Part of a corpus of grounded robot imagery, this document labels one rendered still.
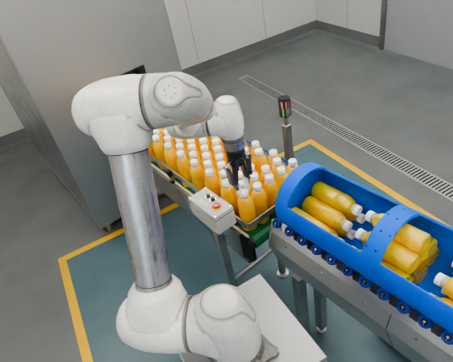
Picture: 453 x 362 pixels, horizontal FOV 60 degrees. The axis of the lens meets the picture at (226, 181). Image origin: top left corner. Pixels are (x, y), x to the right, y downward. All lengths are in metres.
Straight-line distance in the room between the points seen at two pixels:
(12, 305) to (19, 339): 0.34
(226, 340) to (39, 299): 2.39
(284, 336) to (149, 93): 0.82
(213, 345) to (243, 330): 0.09
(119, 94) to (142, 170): 0.19
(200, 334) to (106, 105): 0.61
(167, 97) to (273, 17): 5.58
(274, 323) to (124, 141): 0.73
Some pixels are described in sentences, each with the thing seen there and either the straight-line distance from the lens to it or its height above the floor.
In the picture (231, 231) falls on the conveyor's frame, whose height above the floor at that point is 0.88.
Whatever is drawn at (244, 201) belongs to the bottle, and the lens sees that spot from 1.69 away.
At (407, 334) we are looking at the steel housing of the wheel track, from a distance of 1.55.
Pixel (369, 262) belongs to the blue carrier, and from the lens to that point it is 1.38.
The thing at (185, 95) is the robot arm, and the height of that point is 1.84.
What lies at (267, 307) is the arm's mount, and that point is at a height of 1.07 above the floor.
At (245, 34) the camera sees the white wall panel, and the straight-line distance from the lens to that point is 6.18.
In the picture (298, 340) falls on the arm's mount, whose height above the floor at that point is 1.07.
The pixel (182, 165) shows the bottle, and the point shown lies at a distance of 2.06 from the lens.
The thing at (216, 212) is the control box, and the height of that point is 1.10.
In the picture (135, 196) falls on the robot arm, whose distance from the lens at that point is 0.99.
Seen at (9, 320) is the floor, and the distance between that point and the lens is 3.32.
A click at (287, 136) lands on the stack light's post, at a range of 2.14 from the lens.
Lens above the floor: 2.18
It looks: 37 degrees down
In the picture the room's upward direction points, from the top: 13 degrees counter-clockwise
